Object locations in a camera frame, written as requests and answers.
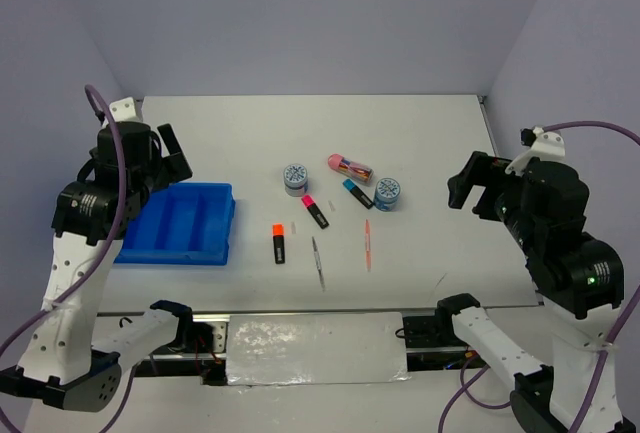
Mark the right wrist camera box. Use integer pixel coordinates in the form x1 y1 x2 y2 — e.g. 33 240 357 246
520 126 566 161

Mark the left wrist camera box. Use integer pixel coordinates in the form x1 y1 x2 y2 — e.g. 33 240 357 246
109 97 143 124

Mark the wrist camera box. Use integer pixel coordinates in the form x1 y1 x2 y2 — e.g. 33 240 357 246
109 97 143 124
520 126 566 161

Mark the grey black pen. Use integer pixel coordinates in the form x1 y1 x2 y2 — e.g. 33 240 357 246
311 236 326 292

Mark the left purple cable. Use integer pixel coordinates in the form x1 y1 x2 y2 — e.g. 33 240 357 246
0 84 136 433

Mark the right blue-lidded round jar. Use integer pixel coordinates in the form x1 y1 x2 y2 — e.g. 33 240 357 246
374 177 401 212

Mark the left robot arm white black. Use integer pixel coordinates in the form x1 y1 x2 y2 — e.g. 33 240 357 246
1 121 196 412

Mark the left blue-lidded round jar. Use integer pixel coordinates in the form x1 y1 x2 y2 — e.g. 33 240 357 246
283 163 308 197

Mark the orange-red pen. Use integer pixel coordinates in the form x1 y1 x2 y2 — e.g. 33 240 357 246
364 219 372 272

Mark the blue-lidded round jar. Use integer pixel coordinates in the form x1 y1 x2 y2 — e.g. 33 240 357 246
283 163 308 197
374 177 401 212

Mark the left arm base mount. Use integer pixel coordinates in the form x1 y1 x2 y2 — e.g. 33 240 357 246
135 321 228 386

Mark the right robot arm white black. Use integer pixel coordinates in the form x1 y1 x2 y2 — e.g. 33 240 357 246
434 152 636 432

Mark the silver foil panel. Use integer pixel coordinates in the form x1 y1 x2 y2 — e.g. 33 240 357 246
226 312 409 386

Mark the orange cap black highlighter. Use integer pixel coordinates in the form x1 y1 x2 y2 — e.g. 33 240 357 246
272 224 286 264

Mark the pink cap black highlighter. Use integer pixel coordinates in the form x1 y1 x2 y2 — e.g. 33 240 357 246
301 195 329 229

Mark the clear case of coloured pens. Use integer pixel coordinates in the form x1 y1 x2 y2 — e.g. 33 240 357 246
327 154 374 185

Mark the blue plastic compartment tray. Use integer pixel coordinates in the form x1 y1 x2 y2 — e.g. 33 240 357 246
116 182 235 266

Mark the blue cap black highlighter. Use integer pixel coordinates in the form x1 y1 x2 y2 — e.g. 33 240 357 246
343 179 374 209

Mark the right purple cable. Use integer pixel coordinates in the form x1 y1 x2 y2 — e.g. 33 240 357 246
437 120 640 433

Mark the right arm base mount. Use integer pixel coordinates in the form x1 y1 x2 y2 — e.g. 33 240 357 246
395 315 474 372

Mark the purple cable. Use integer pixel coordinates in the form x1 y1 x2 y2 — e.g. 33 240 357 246
437 120 640 433
0 84 136 433

